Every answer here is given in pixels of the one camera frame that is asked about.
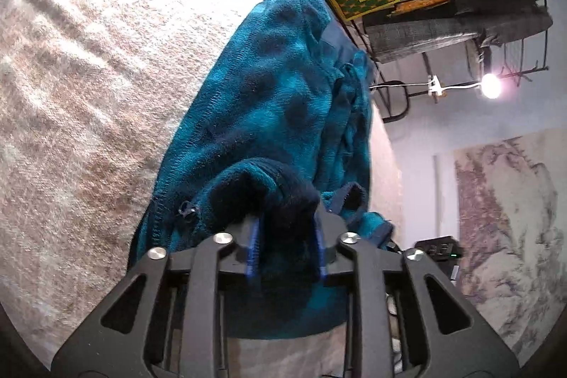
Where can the orange object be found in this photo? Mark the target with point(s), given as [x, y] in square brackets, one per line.
[421, 3]

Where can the folded grey plaid cloth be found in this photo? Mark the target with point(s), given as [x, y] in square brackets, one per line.
[434, 35]

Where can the beige plaid blanket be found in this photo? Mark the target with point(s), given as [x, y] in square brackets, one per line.
[97, 94]

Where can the teal plaid fleece jacket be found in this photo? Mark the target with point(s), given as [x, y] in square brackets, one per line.
[274, 108]

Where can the glowing lamp bulb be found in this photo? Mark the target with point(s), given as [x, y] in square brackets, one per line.
[491, 85]

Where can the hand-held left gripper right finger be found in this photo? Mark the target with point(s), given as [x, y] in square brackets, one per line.
[339, 256]

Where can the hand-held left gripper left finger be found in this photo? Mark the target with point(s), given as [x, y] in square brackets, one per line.
[230, 258]

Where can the black metal rack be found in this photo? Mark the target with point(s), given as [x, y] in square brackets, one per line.
[398, 94]

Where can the landscape wall painting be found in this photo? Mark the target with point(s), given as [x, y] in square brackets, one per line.
[509, 236]

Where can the black power strip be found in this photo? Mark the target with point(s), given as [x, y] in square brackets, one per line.
[436, 248]

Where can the white power strip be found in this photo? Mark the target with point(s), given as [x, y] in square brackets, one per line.
[435, 85]

